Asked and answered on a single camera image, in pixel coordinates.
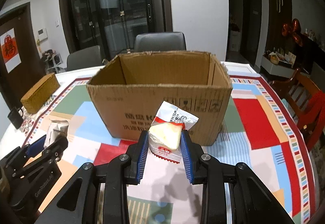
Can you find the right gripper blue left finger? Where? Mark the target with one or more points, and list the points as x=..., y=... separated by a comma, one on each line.
x=142, y=152

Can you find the left grey dining chair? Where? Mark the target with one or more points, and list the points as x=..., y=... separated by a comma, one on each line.
x=85, y=58

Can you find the white bread snack packet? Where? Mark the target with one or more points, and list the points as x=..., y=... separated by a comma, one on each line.
x=165, y=131

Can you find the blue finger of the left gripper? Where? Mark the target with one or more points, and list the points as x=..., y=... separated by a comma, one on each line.
x=56, y=149
x=35, y=148

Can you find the dark wooden entrance door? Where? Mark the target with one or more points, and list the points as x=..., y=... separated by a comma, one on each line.
x=21, y=65

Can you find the red wooden chair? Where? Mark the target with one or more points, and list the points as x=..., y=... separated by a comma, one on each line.
x=307, y=103

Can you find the white shoe rack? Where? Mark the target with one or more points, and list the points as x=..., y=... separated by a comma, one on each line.
x=52, y=62

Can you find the white wall intercom panel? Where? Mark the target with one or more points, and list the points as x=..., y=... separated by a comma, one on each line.
x=42, y=34

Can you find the grey dining chair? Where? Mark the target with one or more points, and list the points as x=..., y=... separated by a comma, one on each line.
x=160, y=41
x=85, y=58

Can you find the right grey dining chair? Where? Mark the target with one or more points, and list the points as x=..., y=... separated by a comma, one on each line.
x=160, y=41

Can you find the colourful patterned tablecloth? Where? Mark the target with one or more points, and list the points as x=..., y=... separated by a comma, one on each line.
x=257, y=130

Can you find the patterned tile placemat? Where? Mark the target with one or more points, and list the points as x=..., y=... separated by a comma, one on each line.
x=30, y=119

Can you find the woven wicker box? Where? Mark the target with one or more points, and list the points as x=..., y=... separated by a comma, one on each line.
x=36, y=97

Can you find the black mug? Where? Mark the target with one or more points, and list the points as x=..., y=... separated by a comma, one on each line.
x=16, y=117

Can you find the black sliding glass door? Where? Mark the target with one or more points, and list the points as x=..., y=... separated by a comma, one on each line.
x=112, y=24

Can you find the red foil balloon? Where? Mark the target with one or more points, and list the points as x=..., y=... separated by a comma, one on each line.
x=293, y=30

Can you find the brown cardboard box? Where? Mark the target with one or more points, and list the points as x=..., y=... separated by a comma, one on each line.
x=129, y=90

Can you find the white low side table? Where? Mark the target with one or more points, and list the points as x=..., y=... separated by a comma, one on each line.
x=275, y=69

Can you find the silver snack bar wrapper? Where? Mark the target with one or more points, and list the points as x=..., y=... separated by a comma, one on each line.
x=57, y=128

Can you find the red fu door poster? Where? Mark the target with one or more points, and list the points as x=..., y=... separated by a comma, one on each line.
x=9, y=50

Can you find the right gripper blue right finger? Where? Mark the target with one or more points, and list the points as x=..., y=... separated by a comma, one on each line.
x=186, y=151

